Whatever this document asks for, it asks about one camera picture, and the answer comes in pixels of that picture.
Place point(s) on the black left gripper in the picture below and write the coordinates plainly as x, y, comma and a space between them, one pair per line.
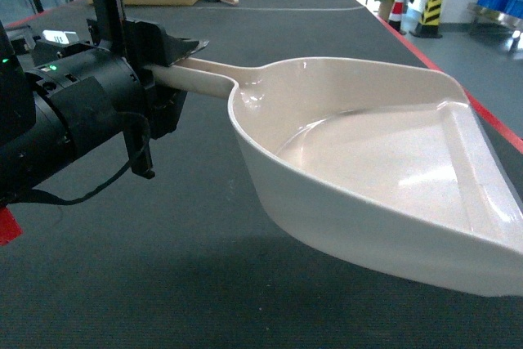
147, 43

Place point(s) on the blue bin lower shelf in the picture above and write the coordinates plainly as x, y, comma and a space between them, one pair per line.
510, 7

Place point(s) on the red white traffic cone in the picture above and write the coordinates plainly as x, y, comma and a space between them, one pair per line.
395, 16

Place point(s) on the beige plastic scoop tray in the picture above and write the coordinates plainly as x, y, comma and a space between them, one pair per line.
381, 165

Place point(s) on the red table frame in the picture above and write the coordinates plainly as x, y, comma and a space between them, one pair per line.
493, 77

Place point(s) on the yellow black traffic post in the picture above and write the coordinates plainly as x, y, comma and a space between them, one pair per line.
429, 23

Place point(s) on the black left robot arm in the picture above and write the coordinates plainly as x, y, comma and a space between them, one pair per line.
62, 109

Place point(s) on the steel shelf rack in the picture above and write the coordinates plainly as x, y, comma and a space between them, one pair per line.
485, 20

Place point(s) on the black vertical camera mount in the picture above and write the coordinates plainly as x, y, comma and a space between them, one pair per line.
110, 16

